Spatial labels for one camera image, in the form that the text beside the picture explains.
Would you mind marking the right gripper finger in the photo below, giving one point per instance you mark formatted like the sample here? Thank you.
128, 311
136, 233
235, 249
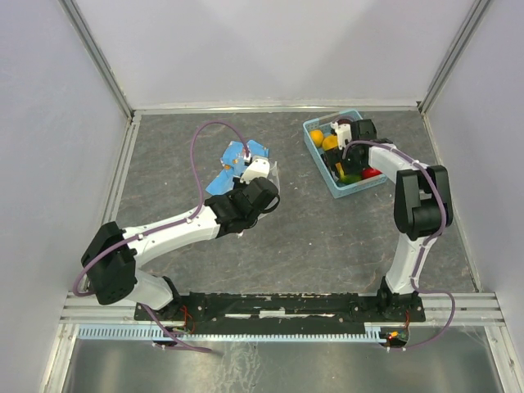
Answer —
355, 168
332, 160

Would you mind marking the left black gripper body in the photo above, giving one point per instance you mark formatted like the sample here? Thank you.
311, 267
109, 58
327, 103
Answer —
252, 222

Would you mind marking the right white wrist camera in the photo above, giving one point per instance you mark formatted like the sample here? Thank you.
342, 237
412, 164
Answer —
342, 130

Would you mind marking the light blue plastic basket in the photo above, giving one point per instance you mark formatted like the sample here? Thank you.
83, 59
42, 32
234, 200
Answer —
335, 187

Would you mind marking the green orange mango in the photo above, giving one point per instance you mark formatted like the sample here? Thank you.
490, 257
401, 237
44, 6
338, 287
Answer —
347, 177

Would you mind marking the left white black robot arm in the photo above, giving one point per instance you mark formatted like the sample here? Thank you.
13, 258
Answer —
115, 256

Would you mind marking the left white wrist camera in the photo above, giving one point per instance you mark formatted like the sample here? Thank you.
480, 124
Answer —
259, 167

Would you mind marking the yellow round fruit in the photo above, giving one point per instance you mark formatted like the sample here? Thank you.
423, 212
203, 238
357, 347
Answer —
330, 142

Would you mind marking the bright red apple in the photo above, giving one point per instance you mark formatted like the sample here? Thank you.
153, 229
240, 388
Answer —
370, 173

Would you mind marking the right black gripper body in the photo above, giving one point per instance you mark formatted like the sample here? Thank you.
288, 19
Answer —
349, 155

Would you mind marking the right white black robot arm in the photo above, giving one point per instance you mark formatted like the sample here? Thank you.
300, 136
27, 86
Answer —
422, 200

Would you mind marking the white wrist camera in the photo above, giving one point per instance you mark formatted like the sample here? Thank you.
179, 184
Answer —
259, 167
342, 130

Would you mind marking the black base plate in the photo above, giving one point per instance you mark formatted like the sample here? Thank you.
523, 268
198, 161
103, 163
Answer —
291, 313

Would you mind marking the light blue cable duct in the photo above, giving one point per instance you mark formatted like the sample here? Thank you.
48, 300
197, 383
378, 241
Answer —
116, 332

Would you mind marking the small yellow lemon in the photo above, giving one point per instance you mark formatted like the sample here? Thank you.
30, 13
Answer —
317, 137

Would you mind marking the clear dotted zip bag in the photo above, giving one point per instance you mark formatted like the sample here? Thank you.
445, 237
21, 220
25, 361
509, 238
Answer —
274, 179

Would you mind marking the blue patterned cloth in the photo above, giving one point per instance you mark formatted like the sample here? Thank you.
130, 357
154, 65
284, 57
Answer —
234, 159

